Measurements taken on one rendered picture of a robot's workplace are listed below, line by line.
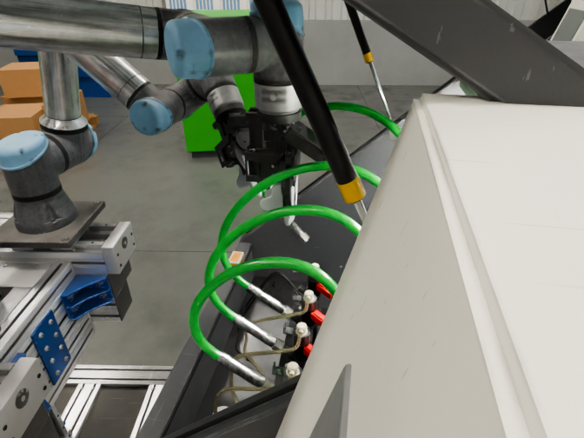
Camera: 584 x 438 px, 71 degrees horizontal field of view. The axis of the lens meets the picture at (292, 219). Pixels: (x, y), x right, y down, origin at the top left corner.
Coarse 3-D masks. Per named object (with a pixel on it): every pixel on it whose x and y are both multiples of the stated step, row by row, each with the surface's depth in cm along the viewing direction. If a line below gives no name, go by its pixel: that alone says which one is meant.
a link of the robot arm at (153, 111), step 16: (80, 64) 83; (96, 64) 82; (112, 64) 82; (128, 64) 84; (96, 80) 84; (112, 80) 82; (128, 80) 83; (144, 80) 85; (128, 96) 83; (144, 96) 83; (160, 96) 85; (176, 96) 89; (144, 112) 82; (160, 112) 82; (176, 112) 88; (144, 128) 84; (160, 128) 84
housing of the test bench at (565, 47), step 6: (552, 42) 81; (558, 42) 81; (564, 42) 81; (570, 42) 81; (576, 42) 81; (582, 42) 81; (558, 48) 74; (564, 48) 74; (570, 48) 74; (576, 48) 74; (582, 48) 74; (570, 54) 68; (576, 54) 68; (582, 54) 68; (576, 60) 64; (582, 60) 64; (582, 66) 59
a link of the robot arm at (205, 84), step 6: (210, 78) 89; (216, 78) 89; (222, 78) 89; (228, 78) 90; (192, 84) 92; (198, 84) 92; (204, 84) 90; (210, 84) 89; (216, 84) 89; (222, 84) 89; (228, 84) 89; (234, 84) 91; (198, 90) 92; (204, 90) 91; (210, 90) 89; (204, 96) 94
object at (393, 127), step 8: (328, 104) 70; (336, 104) 69; (344, 104) 69; (352, 104) 68; (360, 104) 68; (360, 112) 68; (368, 112) 67; (376, 112) 66; (376, 120) 67; (384, 120) 66; (392, 128) 66; (400, 128) 66; (264, 192) 88
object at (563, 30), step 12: (564, 0) 362; (576, 0) 290; (552, 12) 366; (564, 12) 364; (576, 12) 282; (540, 24) 373; (552, 24) 371; (564, 24) 295; (576, 24) 275; (552, 36) 312; (564, 36) 288; (576, 36) 269
